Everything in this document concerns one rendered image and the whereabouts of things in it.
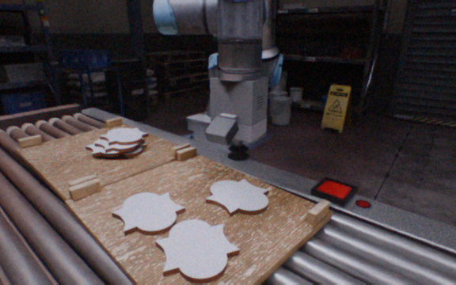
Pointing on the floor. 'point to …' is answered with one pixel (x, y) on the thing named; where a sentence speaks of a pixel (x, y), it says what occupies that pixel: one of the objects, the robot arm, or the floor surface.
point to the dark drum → (128, 88)
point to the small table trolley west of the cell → (83, 82)
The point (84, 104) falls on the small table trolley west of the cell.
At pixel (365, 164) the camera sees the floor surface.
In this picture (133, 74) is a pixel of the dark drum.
